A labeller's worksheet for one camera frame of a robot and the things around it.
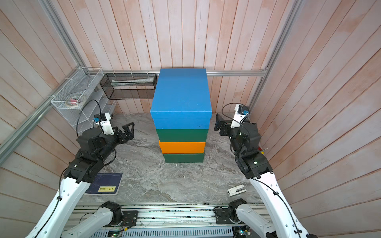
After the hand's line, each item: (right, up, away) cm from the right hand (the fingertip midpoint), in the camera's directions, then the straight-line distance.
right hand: (225, 114), depth 64 cm
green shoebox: (-19, -25, +25) cm, 40 cm away
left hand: (-45, -6, +3) cm, 46 cm away
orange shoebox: (-20, -17, +14) cm, 30 cm away
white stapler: (+10, -41, +16) cm, 45 cm away
